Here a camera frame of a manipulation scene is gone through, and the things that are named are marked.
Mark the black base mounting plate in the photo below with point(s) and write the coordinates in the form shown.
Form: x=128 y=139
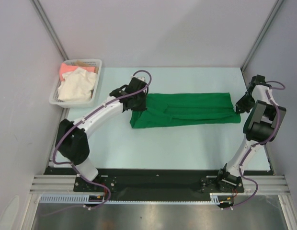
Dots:
x=196 y=180

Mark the green t shirt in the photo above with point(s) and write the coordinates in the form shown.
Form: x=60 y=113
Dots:
x=185 y=109

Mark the white plastic basket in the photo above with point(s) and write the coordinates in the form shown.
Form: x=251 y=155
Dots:
x=53 y=98

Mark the right vertical aluminium post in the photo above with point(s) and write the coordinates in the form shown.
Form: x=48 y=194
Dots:
x=263 y=32

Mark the cream t shirt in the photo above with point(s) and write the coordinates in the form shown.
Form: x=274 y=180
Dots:
x=77 y=86

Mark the left vertical aluminium post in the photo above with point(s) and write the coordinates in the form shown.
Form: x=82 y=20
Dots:
x=41 y=13

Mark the pink t shirt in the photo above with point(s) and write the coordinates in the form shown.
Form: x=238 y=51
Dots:
x=64 y=68

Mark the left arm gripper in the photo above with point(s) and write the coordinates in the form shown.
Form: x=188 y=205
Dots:
x=142 y=107

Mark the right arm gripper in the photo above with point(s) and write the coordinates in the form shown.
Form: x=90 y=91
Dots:
x=244 y=103

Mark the vertical aluminium post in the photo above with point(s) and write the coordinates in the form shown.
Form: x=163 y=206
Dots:
x=41 y=13
x=263 y=32

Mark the slotted grey cable duct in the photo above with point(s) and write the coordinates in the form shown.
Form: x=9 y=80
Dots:
x=97 y=199

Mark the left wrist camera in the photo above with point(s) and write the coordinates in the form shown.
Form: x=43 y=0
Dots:
x=141 y=78

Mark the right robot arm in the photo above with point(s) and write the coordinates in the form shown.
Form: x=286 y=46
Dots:
x=262 y=125

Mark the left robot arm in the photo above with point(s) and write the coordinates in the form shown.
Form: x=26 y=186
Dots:
x=73 y=136

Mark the brown t shirt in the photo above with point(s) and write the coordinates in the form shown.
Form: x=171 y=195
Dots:
x=85 y=66

